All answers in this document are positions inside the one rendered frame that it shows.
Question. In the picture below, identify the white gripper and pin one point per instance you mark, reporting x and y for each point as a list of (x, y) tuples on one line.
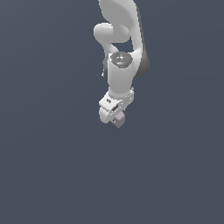
[(110, 106)]

